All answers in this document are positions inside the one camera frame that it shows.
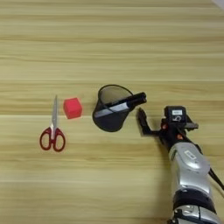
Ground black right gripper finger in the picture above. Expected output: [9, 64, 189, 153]
[185, 114, 200, 131]
[136, 107, 162, 137]

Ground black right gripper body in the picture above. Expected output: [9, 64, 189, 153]
[158, 122, 203, 153]

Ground red cube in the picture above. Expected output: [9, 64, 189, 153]
[63, 97, 84, 120]

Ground black marker with white label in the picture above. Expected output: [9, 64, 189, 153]
[94, 92, 148, 119]

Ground black mesh pen cup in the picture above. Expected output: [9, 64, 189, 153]
[92, 84, 137, 133]

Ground red handled scissors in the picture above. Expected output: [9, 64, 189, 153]
[39, 95, 67, 153]

